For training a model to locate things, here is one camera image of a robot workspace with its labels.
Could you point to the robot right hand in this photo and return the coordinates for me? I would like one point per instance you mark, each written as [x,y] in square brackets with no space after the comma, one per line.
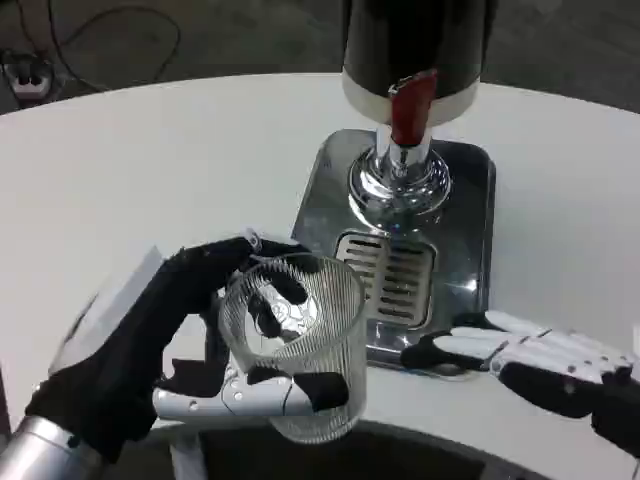
[540,357]

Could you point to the clear ribbed glass cup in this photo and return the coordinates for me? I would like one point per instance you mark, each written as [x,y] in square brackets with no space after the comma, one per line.
[295,345]

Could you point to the black drink dispenser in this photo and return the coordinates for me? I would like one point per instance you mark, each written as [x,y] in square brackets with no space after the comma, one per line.
[413,100]

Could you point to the steel drip tray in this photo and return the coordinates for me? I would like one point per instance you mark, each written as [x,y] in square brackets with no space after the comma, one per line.
[400,245]

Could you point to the silver robot left forearm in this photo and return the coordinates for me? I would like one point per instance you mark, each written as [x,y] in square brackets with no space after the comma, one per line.
[40,447]

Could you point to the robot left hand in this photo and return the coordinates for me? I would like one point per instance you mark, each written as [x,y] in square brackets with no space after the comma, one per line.
[125,345]

